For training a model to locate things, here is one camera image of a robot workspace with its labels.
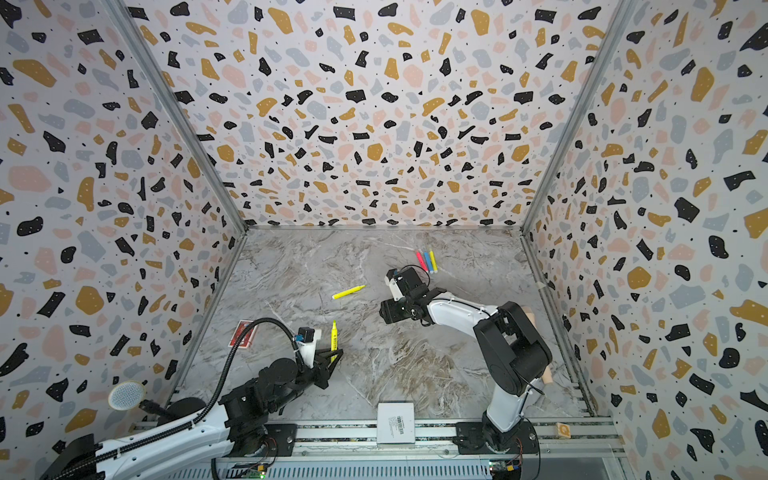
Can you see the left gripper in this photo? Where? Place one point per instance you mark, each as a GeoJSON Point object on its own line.
{"type": "Point", "coordinates": [321, 369]}

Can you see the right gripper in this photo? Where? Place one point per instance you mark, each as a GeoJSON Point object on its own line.
{"type": "Point", "coordinates": [395, 308]}

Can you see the yellow highlighter pen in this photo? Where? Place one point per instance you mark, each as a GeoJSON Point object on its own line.
{"type": "Point", "coordinates": [433, 261]}
{"type": "Point", "coordinates": [334, 337]}
{"type": "Point", "coordinates": [348, 292]}

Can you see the blue highlighter pen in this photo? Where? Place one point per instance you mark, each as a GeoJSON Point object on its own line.
{"type": "Point", "coordinates": [427, 261]}

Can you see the pink highlighter pen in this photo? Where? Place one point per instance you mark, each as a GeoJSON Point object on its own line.
{"type": "Point", "coordinates": [421, 261]}

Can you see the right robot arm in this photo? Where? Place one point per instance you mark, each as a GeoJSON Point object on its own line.
{"type": "Point", "coordinates": [515, 354]}

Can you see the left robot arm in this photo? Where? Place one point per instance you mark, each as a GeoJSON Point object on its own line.
{"type": "Point", "coordinates": [211, 432]}

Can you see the red card packet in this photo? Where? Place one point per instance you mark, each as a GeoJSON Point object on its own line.
{"type": "Point", "coordinates": [243, 335]}

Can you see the black round stand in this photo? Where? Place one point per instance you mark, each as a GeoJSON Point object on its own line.
{"type": "Point", "coordinates": [174, 411]}

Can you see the wooden rolling pin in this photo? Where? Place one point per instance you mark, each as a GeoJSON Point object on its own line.
{"type": "Point", "coordinates": [546, 376]}

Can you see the small wooden tag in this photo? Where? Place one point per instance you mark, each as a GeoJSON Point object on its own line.
{"type": "Point", "coordinates": [563, 430]}

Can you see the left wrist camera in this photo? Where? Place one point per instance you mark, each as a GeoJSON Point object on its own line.
{"type": "Point", "coordinates": [306, 340]}

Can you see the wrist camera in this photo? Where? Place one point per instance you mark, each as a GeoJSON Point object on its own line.
{"type": "Point", "coordinates": [306, 340]}
{"type": "Point", "coordinates": [393, 279]}

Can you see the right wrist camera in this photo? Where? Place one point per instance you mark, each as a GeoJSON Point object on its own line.
{"type": "Point", "coordinates": [393, 279]}

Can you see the white box on rail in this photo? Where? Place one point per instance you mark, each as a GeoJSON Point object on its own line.
{"type": "Point", "coordinates": [395, 423]}

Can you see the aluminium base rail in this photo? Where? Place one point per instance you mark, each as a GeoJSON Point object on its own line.
{"type": "Point", "coordinates": [542, 448]}

